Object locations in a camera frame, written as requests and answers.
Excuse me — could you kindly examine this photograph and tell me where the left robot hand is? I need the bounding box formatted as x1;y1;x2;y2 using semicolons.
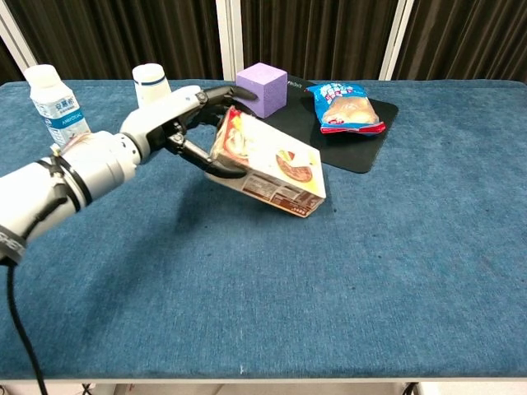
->
119;85;259;179

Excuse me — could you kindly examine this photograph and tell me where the cookie box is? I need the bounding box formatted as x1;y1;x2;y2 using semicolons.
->
204;105;328;218

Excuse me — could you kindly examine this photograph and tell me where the white upturned paper cup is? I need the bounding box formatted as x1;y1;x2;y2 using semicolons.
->
132;63;173;110

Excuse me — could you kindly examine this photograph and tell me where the black curtain panel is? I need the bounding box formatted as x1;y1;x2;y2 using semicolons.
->
0;35;24;84
240;0;400;82
4;0;226;81
391;0;527;82

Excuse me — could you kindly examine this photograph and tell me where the white yogurt drink bottle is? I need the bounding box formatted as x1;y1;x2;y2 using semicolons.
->
23;63;92;148

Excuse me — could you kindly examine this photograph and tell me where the purple foam cube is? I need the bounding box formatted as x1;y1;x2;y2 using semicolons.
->
236;62;288;120

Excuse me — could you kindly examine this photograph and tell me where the blue bread snack bag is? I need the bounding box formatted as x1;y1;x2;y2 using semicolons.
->
306;81;387;137

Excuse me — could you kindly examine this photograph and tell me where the black mouse pad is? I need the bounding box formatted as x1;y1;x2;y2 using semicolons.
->
217;74;399;174

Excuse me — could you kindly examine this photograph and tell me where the blue table cloth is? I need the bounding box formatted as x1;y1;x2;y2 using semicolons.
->
0;79;527;380

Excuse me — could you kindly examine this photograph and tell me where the white frame post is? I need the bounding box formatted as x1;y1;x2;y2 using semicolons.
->
0;0;39;72
378;0;415;81
215;0;245;82

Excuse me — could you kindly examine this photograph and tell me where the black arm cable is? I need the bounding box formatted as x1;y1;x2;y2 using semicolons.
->
5;258;49;395

